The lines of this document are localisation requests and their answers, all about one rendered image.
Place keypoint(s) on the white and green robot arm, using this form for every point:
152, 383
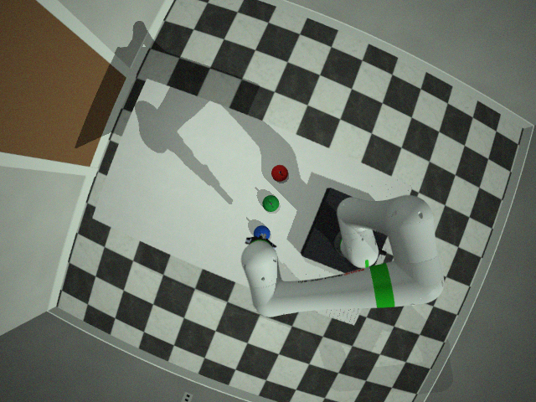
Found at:
414, 277

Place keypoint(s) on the blue dome bell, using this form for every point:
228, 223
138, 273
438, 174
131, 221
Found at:
260, 230

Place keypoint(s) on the green dome bell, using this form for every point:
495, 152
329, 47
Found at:
270, 203

